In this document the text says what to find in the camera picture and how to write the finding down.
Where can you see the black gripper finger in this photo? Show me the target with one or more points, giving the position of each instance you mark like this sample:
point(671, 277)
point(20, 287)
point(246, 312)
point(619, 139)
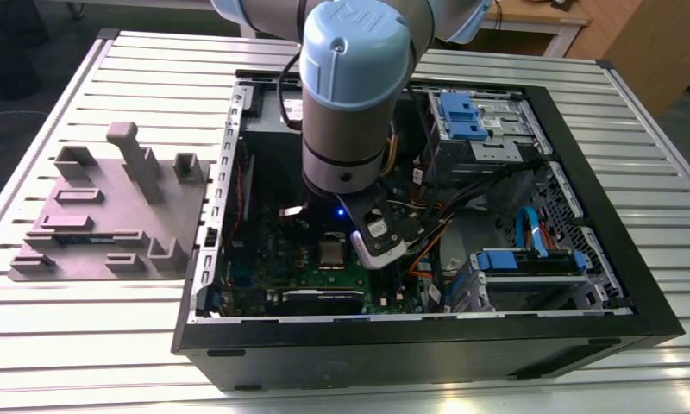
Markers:
point(292, 213)

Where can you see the silver CPU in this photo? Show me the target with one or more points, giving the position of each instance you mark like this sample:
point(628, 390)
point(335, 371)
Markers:
point(332, 255)

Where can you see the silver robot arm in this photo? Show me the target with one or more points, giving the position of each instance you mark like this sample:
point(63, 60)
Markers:
point(351, 108)

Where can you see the grey power supply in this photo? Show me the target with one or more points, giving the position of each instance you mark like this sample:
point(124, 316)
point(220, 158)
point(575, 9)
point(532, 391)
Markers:
point(267, 155)

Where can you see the green motherboard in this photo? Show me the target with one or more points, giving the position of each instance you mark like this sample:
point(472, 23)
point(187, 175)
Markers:
point(282, 276)

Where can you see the black graphics card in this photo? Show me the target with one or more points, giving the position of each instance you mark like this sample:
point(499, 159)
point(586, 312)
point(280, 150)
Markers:
point(322, 302)

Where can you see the black RAM slot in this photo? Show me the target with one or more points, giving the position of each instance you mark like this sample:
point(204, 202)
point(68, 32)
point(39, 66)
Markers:
point(380, 286)
point(398, 282)

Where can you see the metal drive cage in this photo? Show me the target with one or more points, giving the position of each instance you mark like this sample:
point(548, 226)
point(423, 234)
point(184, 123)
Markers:
point(466, 164)

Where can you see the grey printed parts rack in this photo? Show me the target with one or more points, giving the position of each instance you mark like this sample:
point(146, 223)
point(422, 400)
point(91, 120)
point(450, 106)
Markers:
point(115, 215)

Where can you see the hard disk in blue carrier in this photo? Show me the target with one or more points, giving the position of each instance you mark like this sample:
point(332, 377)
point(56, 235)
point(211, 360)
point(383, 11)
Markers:
point(498, 261)

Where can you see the green RAM stick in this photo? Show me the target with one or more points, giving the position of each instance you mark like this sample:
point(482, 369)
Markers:
point(92, 239)

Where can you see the black PC case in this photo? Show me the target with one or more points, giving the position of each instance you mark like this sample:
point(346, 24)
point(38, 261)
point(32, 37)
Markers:
point(380, 358)

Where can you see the metal disk bay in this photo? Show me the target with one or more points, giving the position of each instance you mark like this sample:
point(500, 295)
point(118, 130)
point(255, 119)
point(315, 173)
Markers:
point(535, 280)

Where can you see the wooden cabinet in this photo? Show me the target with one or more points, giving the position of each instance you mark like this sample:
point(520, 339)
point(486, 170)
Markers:
point(656, 43)

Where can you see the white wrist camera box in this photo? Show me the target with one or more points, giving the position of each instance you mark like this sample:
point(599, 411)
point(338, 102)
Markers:
point(380, 241)

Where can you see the blue drive latch bracket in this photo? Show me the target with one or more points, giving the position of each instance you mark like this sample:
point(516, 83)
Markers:
point(460, 116)

